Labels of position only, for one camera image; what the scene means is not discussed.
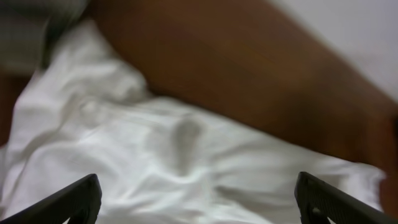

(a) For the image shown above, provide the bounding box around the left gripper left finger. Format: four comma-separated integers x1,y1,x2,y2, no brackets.
1,174,102,224

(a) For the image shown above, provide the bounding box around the white t-shirt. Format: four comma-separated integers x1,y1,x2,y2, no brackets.
1,22,384,223

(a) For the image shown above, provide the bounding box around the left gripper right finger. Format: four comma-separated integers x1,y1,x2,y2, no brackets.
294,172,397,224

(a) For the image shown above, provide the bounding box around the olive folded garment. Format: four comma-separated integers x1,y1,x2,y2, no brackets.
1,0,90,74

